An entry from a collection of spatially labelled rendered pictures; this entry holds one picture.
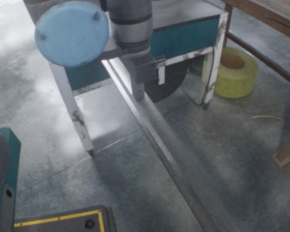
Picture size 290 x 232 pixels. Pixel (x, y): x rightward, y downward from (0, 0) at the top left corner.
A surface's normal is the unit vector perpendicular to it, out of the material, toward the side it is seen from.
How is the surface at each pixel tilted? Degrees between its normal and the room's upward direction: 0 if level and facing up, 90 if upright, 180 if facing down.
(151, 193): 0
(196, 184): 0
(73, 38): 95
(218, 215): 0
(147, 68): 90
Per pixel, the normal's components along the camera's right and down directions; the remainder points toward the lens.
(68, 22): 0.35, 0.73
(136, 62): -0.05, -0.69
